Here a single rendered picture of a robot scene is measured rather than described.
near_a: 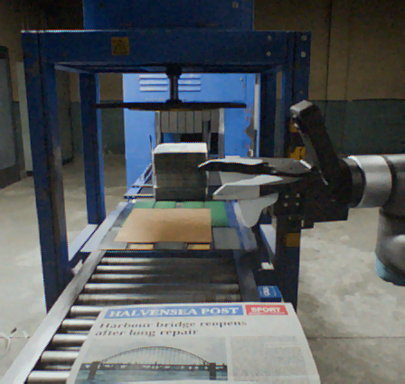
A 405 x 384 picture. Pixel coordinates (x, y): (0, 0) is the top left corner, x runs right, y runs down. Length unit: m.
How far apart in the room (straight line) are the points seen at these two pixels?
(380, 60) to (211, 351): 9.27
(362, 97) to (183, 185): 7.64
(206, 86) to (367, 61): 6.25
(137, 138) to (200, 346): 3.29
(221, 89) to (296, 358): 3.28
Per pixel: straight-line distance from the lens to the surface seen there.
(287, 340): 0.55
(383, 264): 0.66
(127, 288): 1.21
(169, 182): 2.15
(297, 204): 0.55
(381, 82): 9.63
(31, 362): 0.96
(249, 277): 1.25
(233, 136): 3.71
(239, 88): 3.69
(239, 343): 0.54
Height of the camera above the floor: 1.33
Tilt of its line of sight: 12 degrees down
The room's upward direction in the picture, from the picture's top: straight up
